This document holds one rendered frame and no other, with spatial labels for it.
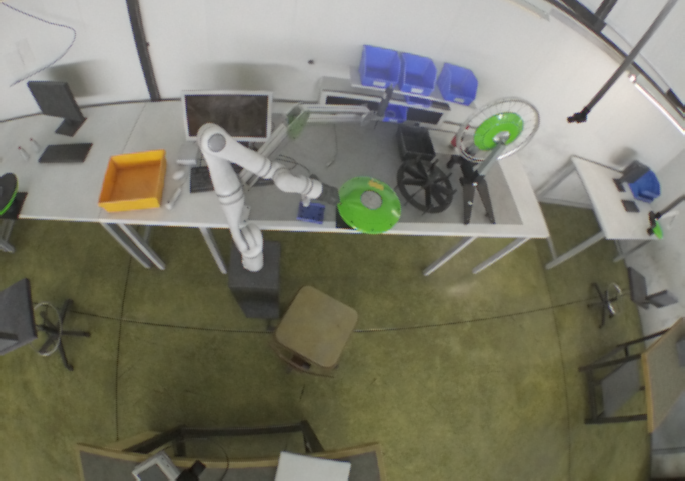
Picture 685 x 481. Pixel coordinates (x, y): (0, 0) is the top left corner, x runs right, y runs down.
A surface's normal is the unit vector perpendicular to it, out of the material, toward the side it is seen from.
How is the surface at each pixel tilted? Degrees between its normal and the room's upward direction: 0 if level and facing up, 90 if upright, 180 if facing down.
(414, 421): 0
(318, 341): 0
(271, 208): 0
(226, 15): 90
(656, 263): 90
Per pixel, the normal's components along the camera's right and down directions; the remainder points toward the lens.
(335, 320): 0.19, -0.47
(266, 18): 0.06, 0.89
